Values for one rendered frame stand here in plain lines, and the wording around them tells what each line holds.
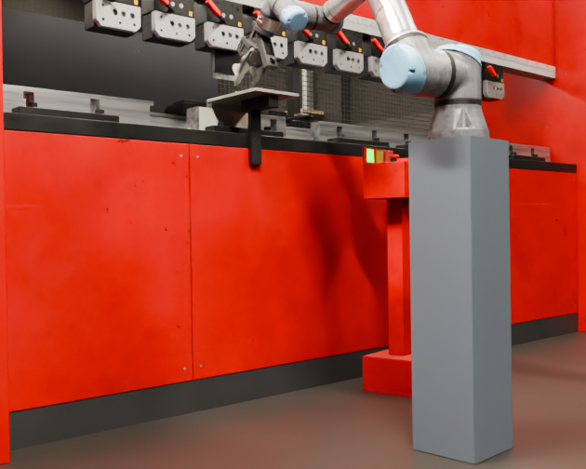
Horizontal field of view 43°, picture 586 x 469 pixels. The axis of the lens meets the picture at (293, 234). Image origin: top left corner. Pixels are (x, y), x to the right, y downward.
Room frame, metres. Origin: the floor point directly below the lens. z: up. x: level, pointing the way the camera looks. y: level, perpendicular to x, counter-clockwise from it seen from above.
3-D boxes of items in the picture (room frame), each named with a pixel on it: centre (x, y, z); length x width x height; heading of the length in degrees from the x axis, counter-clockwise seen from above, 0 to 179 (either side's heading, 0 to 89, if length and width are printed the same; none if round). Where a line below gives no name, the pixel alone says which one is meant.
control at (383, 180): (2.56, -0.37, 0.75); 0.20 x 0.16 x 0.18; 143
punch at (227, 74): (2.55, 0.23, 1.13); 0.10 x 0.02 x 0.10; 131
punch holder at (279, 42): (2.66, 0.09, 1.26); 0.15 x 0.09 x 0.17; 131
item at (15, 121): (2.95, -0.29, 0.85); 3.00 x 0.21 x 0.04; 131
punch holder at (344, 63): (2.93, -0.21, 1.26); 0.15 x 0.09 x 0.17; 131
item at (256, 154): (2.41, 0.10, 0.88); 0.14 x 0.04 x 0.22; 41
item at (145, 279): (2.94, -0.29, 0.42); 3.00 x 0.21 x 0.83; 131
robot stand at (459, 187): (1.86, -0.42, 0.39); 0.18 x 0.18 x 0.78; 45
